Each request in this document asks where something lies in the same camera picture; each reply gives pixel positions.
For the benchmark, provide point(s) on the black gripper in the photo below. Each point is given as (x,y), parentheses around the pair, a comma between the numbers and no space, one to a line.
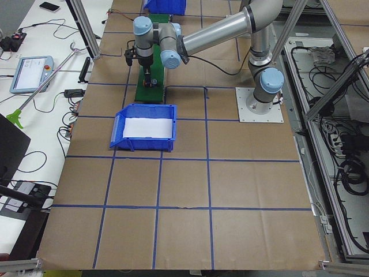
(145,62)

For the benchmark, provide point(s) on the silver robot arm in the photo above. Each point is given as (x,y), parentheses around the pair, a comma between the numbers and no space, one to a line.
(253,18)

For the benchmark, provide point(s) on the blue bin with buttons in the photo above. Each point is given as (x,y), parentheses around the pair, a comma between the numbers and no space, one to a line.
(143,111)

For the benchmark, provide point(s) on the green conveyor belt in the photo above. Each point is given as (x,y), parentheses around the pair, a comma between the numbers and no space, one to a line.
(155,94)

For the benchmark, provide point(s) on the blue empty bin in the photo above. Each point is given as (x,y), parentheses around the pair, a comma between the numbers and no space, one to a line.
(177,7)

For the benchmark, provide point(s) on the black power adapter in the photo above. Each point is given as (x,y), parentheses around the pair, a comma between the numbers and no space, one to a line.
(73,93)

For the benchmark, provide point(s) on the teach pendant tablet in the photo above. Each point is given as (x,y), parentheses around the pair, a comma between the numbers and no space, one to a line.
(31,72)

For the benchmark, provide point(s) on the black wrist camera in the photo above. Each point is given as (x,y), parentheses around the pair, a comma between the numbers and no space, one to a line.
(129,55)

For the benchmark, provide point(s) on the aluminium frame post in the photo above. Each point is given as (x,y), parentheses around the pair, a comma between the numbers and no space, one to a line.
(81,19)

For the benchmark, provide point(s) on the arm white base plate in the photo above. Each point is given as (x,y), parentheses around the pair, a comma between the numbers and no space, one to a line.
(252,111)

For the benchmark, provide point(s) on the green handled reacher grabber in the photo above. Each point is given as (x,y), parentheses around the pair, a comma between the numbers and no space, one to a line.
(15,116)

